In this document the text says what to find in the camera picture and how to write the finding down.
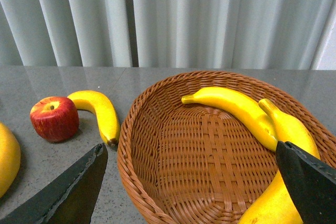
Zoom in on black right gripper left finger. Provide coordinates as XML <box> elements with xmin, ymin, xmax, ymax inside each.
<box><xmin>1</xmin><ymin>144</ymin><xmax>108</xmax><ymax>223</ymax></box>

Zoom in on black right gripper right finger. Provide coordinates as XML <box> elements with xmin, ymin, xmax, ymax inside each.
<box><xmin>276</xmin><ymin>141</ymin><xmax>335</xmax><ymax>223</ymax></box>

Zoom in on large yellow banana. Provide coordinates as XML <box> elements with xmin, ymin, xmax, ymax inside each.
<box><xmin>0</xmin><ymin>123</ymin><xmax>21</xmax><ymax>197</ymax></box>

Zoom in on red apple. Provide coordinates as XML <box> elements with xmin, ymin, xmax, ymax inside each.
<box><xmin>30</xmin><ymin>96</ymin><xmax>79</xmax><ymax>143</ymax></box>

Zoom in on yellow banana in basket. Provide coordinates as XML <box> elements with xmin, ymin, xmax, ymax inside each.
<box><xmin>181</xmin><ymin>87</ymin><xmax>277</xmax><ymax>151</ymax></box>

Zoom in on right brown wicker basket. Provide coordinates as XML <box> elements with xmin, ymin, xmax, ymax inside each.
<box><xmin>118</xmin><ymin>71</ymin><xmax>335</xmax><ymax>223</ymax></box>

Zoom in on white pleated curtain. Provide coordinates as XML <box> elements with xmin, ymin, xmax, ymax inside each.
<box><xmin>1</xmin><ymin>0</ymin><xmax>335</xmax><ymax>70</ymax></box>

